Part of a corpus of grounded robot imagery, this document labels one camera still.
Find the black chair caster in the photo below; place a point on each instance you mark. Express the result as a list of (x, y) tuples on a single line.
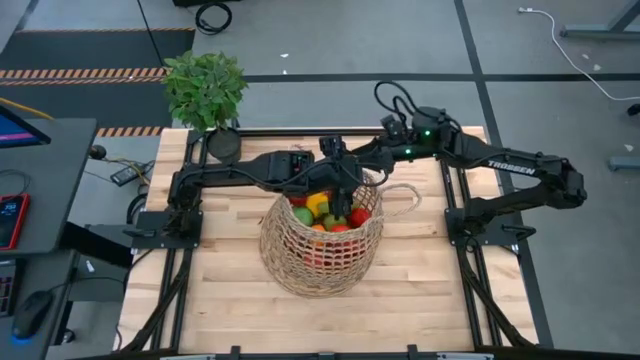
[(635, 109)]

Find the black keyboard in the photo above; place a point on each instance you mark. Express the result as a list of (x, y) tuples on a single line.
[(6, 290)]

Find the red-cased phone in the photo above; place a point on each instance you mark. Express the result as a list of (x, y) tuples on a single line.
[(12, 220)]

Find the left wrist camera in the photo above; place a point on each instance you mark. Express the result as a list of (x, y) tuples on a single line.
[(332, 146)]

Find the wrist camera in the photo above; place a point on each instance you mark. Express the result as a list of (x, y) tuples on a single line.
[(332, 146), (393, 126)]

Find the orange fruit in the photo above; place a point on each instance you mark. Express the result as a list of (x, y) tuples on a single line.
[(318, 228)]

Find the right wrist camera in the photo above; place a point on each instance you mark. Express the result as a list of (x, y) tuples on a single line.
[(393, 126)]

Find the grey furniture foot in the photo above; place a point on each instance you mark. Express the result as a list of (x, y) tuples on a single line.
[(625, 162)]

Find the red tomato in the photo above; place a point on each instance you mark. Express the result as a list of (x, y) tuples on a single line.
[(359, 217)]

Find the small dark red apple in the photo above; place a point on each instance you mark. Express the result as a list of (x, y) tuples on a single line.
[(298, 201)]

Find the black striped-edge floor mat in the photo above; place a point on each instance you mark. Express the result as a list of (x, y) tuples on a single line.
[(75, 50)]

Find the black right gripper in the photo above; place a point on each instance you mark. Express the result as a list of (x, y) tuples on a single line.
[(395, 152)]

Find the computer monitor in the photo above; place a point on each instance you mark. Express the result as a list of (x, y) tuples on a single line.
[(15, 132)]

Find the dark grey desk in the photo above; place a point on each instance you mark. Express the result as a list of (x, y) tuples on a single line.
[(55, 175)]

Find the green apple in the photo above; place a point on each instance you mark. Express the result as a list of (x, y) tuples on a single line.
[(303, 216)]

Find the green pear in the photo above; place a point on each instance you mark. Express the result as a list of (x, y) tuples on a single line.
[(333, 221)]

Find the black round knob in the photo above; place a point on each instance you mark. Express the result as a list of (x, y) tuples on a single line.
[(97, 152)]

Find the grey table base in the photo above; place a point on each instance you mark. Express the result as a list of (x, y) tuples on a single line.
[(600, 34)]

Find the yellow bell pepper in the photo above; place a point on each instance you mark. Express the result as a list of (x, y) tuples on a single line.
[(317, 203)]

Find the black computer mouse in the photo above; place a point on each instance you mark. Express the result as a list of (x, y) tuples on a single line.
[(31, 312)]

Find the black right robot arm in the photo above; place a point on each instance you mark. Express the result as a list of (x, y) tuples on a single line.
[(515, 167)]

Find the black power adapter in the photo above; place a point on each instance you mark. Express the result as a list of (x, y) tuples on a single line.
[(127, 174)]

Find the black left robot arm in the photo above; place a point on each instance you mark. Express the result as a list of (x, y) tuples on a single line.
[(225, 175)]

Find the green potted plant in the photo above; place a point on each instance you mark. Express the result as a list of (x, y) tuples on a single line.
[(205, 90)]

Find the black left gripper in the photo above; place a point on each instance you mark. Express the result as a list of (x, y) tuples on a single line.
[(342, 175)]

